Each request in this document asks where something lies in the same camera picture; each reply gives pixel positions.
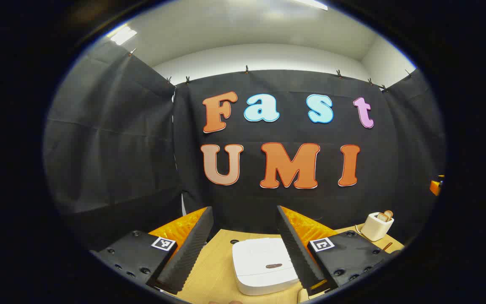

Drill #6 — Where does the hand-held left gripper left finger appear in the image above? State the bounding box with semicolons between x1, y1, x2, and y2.
90;206;215;295

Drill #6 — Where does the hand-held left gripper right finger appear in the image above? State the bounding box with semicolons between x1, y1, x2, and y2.
276;205;402;296

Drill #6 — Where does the white rice cooker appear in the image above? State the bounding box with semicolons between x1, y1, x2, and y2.
232;237;300;296

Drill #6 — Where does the white toaster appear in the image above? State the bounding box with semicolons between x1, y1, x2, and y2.
360;210;394;242

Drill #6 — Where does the black backdrop cloth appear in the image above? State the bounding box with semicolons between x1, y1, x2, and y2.
44;40;446;254

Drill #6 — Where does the ceiling light panel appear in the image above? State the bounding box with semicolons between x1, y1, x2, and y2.
110;26;137;46

